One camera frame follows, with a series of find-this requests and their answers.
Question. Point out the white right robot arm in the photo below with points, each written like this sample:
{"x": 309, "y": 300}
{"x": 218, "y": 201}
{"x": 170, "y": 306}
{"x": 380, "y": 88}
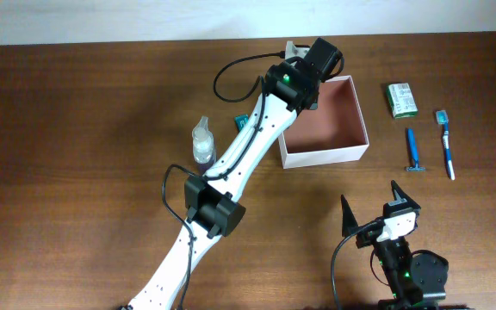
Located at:
{"x": 416, "y": 278}

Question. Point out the pink cardboard box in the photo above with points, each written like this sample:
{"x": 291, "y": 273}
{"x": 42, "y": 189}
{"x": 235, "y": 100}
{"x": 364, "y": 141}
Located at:
{"x": 333, "y": 133}

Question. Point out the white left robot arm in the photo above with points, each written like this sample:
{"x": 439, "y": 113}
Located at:
{"x": 212, "y": 198}

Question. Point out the blue white toothbrush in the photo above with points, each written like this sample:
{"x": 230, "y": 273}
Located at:
{"x": 443, "y": 120}

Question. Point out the green red toothpaste tube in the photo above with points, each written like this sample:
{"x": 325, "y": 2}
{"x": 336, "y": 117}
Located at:
{"x": 240, "y": 121}

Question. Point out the green white soap bar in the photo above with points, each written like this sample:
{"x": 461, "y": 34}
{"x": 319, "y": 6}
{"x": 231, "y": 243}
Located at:
{"x": 401, "y": 101}

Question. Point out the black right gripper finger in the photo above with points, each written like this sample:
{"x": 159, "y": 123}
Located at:
{"x": 349, "y": 222}
{"x": 402, "y": 198}

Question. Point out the blue foam soap dispenser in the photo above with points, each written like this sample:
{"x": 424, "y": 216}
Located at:
{"x": 204, "y": 151}

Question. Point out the blue disposable razor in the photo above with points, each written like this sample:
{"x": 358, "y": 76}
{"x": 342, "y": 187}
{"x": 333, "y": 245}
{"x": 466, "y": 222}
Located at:
{"x": 414, "y": 152}

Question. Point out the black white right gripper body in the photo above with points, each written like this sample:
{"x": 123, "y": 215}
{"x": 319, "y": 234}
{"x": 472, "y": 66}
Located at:
{"x": 369, "y": 238}

